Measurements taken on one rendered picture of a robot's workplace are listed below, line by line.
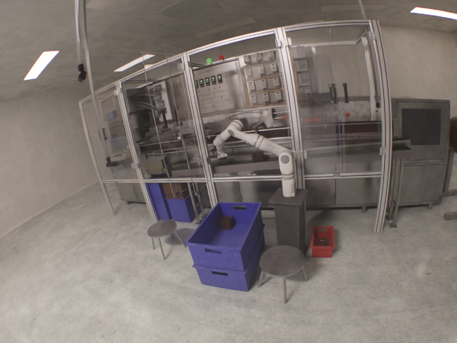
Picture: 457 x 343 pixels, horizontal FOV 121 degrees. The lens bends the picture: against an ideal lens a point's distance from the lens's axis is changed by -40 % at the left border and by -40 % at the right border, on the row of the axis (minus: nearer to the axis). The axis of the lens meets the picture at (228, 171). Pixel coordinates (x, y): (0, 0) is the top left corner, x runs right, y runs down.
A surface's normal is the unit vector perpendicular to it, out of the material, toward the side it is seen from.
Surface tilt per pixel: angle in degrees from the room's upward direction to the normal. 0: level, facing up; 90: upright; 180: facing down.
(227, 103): 90
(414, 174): 90
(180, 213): 90
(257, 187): 90
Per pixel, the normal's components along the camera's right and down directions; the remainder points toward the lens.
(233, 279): -0.33, 0.35
